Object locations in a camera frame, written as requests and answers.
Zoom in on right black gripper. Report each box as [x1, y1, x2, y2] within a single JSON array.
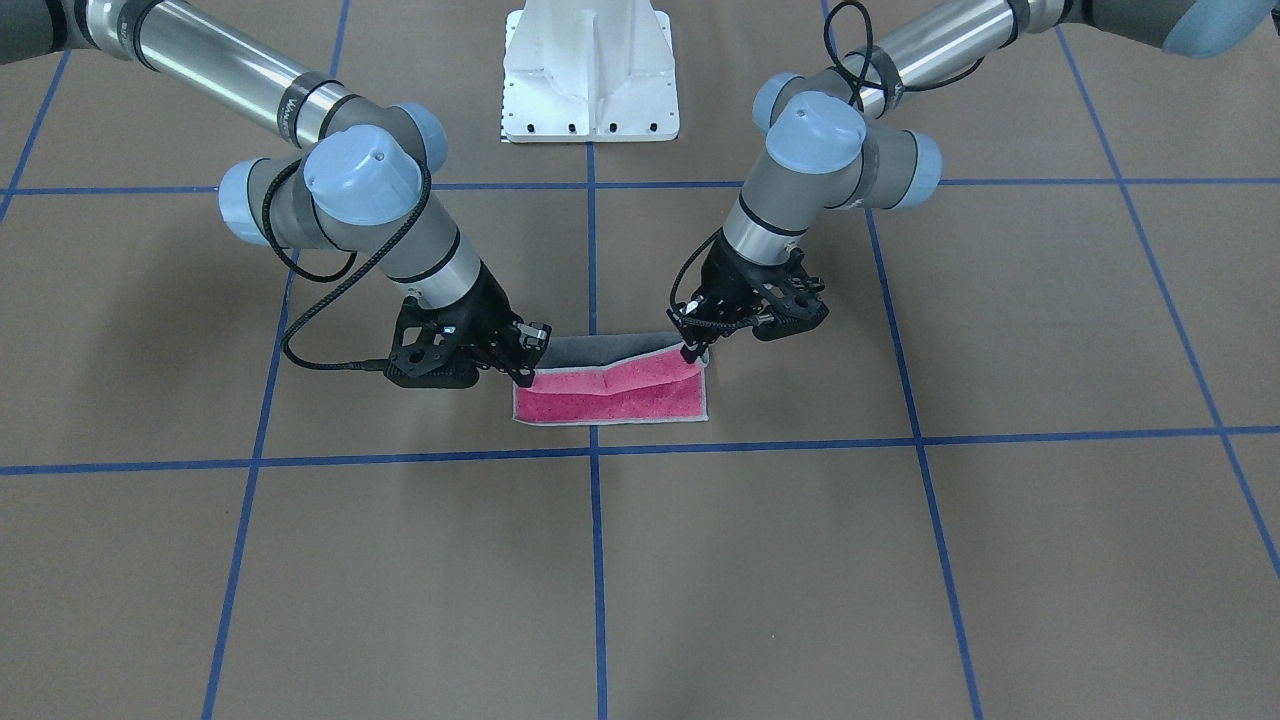
[[384, 265, 552, 389]]

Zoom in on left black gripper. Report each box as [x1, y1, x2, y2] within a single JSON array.
[[667, 232, 829, 365]]

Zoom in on pink towel with grey edge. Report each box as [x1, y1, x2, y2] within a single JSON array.
[[513, 331, 709, 427]]

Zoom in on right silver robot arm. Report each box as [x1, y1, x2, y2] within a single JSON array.
[[3, 1, 550, 389]]

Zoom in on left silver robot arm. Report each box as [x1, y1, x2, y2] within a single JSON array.
[[668, 1, 1277, 364]]

